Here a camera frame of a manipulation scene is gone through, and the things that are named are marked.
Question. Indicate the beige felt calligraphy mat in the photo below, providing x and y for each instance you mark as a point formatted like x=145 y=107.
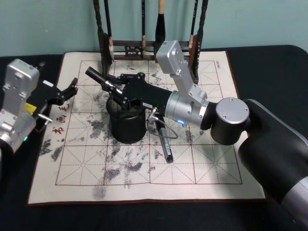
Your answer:
x=192 y=178

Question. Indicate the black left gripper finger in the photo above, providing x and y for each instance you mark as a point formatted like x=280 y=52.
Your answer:
x=69 y=95
x=72 y=85

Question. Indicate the black table cloth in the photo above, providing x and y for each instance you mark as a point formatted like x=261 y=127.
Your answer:
x=144 y=217

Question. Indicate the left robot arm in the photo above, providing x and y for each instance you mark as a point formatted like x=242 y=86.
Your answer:
x=14 y=101

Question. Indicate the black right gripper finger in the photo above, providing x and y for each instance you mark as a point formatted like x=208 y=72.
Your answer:
x=121 y=101
x=127 y=77

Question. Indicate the left gripper body black block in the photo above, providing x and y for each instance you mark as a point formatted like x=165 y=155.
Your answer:
x=51 y=96

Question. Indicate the right gripper body black block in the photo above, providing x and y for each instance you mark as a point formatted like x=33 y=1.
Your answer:
x=149 y=95

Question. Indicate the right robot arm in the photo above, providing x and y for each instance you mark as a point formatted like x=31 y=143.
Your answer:
x=269 y=144

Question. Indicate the dark wooden brush rack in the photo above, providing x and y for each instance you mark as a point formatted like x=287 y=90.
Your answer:
x=125 y=43

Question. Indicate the black cylindrical brush pot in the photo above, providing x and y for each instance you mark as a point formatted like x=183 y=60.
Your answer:
x=127 y=130

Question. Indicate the large brush with black bristles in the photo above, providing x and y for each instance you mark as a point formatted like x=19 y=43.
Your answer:
x=160 y=29

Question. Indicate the thin brush with brown tip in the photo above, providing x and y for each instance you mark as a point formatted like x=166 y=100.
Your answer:
x=143 y=41
x=110 y=48
x=191 y=43

